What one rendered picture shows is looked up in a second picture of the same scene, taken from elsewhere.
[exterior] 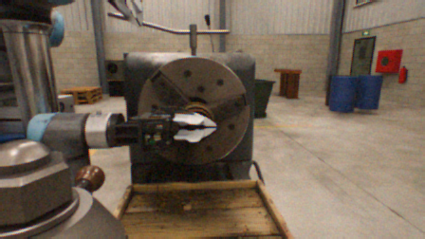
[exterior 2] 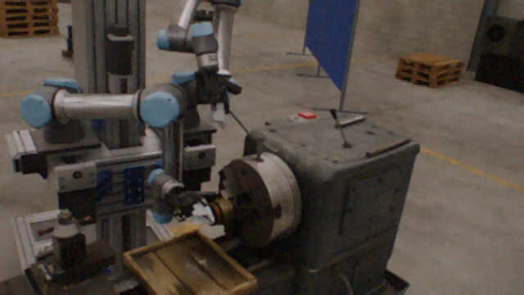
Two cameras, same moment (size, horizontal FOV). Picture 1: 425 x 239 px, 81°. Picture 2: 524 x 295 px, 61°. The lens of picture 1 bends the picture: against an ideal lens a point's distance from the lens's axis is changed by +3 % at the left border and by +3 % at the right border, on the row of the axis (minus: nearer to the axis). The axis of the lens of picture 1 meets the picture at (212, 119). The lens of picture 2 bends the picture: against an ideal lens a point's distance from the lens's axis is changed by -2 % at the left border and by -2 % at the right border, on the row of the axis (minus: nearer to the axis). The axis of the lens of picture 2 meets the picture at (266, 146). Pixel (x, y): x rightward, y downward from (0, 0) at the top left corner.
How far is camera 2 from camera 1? 1.24 m
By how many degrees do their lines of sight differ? 50
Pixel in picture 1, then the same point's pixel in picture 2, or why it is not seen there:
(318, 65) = not seen: outside the picture
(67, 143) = (156, 191)
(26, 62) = (164, 138)
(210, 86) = (254, 189)
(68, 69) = (435, 20)
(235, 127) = (264, 230)
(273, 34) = not seen: outside the picture
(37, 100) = (166, 158)
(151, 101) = not seen: hidden behind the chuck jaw
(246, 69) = (316, 183)
